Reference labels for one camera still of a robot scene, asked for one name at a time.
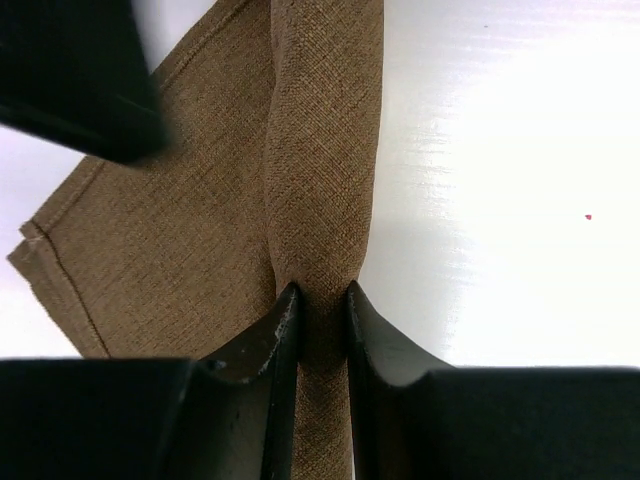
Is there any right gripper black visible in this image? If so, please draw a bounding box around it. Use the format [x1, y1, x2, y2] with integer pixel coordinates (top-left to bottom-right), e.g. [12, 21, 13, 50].
[1, 1, 168, 163]

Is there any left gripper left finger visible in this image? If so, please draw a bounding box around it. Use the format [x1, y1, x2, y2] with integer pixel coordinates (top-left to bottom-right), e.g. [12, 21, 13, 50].
[164, 284, 300, 479]

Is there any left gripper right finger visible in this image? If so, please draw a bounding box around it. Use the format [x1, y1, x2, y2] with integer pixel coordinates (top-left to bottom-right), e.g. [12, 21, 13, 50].
[346, 281, 453, 479]

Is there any brown cloth napkin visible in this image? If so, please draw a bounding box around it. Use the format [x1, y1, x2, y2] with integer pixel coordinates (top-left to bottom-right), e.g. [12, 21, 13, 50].
[9, 1, 384, 479]

